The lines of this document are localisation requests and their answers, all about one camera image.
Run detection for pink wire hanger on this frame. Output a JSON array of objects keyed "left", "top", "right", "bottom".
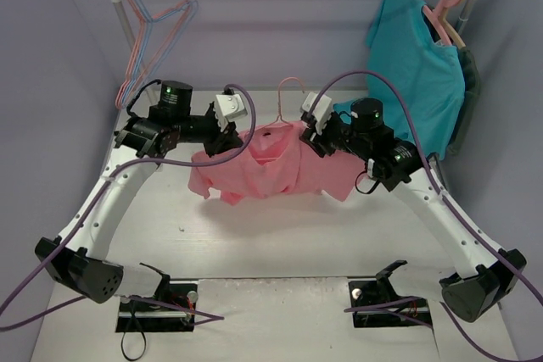
[
  {"left": 260, "top": 76, "right": 305, "bottom": 137},
  {"left": 115, "top": 0, "right": 195, "bottom": 108}
]

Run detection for pink t shirt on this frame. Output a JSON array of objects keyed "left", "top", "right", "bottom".
[{"left": 188, "top": 121, "right": 366, "bottom": 205}]

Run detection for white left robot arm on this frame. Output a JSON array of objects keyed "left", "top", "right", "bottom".
[{"left": 35, "top": 80, "right": 255, "bottom": 311}]

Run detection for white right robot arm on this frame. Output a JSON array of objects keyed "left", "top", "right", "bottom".
[{"left": 300, "top": 92, "right": 527, "bottom": 322}]

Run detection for teal t shirt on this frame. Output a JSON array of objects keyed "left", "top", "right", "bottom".
[{"left": 333, "top": 0, "right": 467, "bottom": 162}]

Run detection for thick beige hanger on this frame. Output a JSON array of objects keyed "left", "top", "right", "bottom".
[{"left": 439, "top": 0, "right": 466, "bottom": 48}]

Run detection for thick pink hanger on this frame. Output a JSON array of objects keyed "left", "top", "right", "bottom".
[{"left": 422, "top": 0, "right": 465, "bottom": 48}]

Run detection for dark green garment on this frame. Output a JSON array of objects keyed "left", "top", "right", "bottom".
[{"left": 434, "top": 47, "right": 482, "bottom": 161}]

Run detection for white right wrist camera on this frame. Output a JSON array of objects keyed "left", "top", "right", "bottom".
[{"left": 300, "top": 92, "right": 333, "bottom": 135}]

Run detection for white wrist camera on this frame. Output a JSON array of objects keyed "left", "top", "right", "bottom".
[
  {"left": 214, "top": 94, "right": 248, "bottom": 131},
  {"left": 300, "top": 92, "right": 333, "bottom": 135}
]

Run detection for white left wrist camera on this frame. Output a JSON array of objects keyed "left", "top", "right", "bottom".
[{"left": 214, "top": 94, "right": 248, "bottom": 131}]

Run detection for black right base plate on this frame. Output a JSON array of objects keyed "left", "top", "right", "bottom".
[{"left": 348, "top": 279, "right": 433, "bottom": 329}]

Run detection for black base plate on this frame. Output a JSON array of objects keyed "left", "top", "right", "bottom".
[
  {"left": 348, "top": 279, "right": 433, "bottom": 329},
  {"left": 115, "top": 281, "right": 198, "bottom": 333}
]

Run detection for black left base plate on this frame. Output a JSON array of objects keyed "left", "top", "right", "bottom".
[{"left": 115, "top": 281, "right": 198, "bottom": 333}]

